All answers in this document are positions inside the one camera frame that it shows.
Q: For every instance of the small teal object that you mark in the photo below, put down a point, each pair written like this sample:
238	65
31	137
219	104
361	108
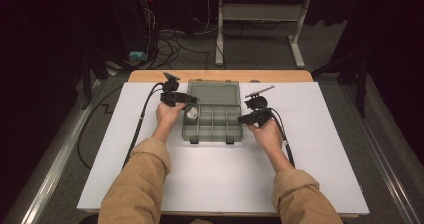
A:
137	55

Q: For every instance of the white board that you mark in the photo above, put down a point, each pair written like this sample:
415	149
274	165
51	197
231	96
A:
226	177

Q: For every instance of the grey plastic compartment box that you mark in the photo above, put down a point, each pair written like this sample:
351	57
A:
215	94

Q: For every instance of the person's right hand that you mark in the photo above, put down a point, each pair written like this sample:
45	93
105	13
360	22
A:
270	135

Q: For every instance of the person's left hand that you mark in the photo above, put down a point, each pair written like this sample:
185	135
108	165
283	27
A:
166	117

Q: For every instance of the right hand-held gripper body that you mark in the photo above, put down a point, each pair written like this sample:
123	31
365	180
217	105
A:
258	103

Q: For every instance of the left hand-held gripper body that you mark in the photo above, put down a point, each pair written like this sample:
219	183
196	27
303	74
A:
170	96

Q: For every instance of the white metal desk frame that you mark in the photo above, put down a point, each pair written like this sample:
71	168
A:
260	12

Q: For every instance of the black metal stand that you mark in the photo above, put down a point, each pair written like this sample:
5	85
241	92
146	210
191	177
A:
361	90
87	80

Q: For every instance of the aluminium rail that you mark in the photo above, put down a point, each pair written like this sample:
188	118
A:
373	147
60	160

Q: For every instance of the small silver oval case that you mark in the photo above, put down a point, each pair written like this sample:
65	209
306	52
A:
192	113

